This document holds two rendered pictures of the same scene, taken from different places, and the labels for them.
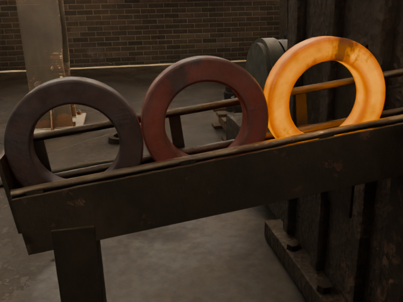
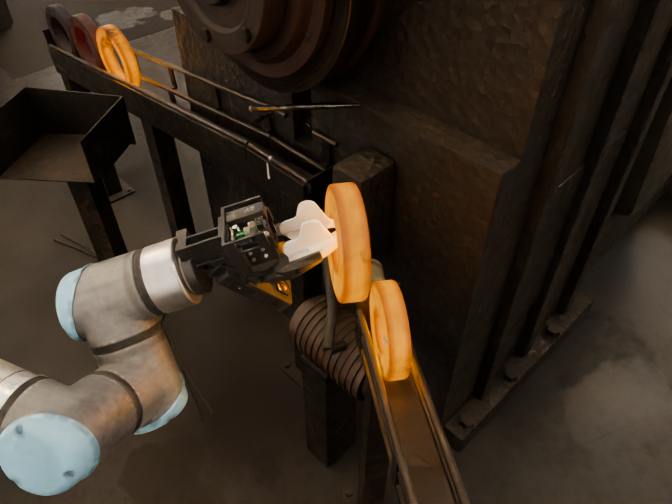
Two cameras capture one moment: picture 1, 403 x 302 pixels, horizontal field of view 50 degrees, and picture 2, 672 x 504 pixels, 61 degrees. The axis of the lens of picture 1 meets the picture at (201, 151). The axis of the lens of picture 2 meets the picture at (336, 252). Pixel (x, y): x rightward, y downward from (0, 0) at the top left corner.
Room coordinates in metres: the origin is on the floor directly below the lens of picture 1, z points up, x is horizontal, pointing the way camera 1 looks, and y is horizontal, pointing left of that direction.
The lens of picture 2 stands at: (0.30, -1.82, 1.41)
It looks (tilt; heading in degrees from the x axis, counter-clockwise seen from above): 44 degrees down; 56
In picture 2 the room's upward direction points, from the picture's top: straight up
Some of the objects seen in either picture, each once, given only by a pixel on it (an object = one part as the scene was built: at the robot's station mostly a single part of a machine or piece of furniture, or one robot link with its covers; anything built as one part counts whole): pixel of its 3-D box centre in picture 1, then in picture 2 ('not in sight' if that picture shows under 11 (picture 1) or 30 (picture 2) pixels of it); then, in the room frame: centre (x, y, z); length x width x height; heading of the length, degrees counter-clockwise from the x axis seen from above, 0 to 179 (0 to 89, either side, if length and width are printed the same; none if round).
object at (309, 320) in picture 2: not in sight; (342, 400); (0.70, -1.24, 0.27); 0.22 x 0.13 x 0.53; 101
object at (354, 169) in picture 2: not in sight; (363, 211); (0.83, -1.12, 0.68); 0.11 x 0.08 x 0.24; 11
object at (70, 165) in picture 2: not in sight; (95, 227); (0.40, -0.46, 0.36); 0.26 x 0.20 x 0.72; 136
